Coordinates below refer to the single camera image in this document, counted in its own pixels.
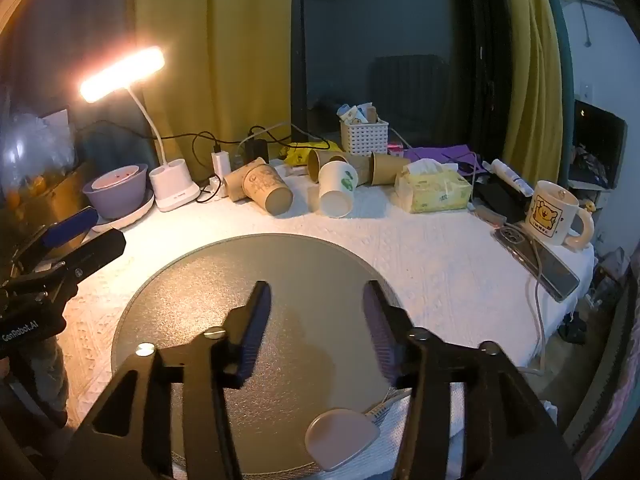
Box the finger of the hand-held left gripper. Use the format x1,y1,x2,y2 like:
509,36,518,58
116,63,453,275
10,206,99,262
30,228,127,289

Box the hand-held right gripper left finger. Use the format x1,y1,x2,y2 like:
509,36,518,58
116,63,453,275
62,280,273,480

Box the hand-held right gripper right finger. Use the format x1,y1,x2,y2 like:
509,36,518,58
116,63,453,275
361,279,568,480

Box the brown printed paper cup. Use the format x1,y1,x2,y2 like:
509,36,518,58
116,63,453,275
243,165,294,218

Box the white paper cup green print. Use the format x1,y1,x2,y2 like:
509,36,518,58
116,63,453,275
318,160,359,220

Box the brown cardboard box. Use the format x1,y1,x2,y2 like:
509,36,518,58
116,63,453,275
27,160,97,233

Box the white round plate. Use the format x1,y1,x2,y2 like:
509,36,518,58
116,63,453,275
91,190,156,234

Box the purple bowl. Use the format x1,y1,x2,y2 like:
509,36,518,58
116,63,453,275
82,163,150,220

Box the round grey mat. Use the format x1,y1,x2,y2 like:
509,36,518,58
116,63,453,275
111,233,407,479

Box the clear plastic bag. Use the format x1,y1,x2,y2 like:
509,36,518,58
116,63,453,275
0,107,78,201

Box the white desk lamp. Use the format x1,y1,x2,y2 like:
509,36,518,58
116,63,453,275
80,45,202,213

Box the small pink rounded lid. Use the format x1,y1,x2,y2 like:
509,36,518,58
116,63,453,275
304,408,381,471

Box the white power adapter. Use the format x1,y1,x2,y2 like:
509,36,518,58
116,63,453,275
211,149,232,187

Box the yellow-green tissue pack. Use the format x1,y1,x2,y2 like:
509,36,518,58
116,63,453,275
394,158,474,215

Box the phone in clear case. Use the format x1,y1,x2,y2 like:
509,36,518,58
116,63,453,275
492,223,581,304

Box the black flat box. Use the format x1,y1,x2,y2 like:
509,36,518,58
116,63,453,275
472,179,527,223

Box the black power adapter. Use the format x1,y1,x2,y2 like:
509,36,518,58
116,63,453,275
243,137,271,164

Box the purple cloth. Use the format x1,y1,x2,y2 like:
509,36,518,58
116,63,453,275
402,144,494,173

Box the yellow packet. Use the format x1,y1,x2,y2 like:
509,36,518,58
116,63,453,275
281,144,315,167

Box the white plastic basket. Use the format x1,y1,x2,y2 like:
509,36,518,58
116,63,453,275
340,119,390,156

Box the cream mug bear print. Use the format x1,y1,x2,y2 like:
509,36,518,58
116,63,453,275
524,180,596,251

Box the white tube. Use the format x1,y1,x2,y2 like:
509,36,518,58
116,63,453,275
489,158,535,197

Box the yellow curtain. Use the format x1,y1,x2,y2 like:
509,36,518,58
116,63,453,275
495,0,566,181
134,0,295,183

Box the paper packets in basket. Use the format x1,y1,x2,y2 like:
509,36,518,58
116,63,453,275
336,101,381,125

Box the dark framed screen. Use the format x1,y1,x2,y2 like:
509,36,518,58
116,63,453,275
569,99,629,187

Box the black cable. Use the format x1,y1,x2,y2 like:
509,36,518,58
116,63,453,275
80,120,293,161

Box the white charging cable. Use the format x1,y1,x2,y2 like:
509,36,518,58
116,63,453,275
520,237,548,377

